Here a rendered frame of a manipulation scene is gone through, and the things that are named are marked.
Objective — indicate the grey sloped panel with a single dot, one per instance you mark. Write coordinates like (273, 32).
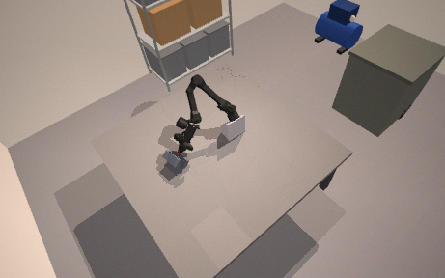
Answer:
(176, 163)

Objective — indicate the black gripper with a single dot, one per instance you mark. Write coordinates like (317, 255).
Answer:
(184, 145)

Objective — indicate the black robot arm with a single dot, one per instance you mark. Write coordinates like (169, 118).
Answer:
(195, 117)

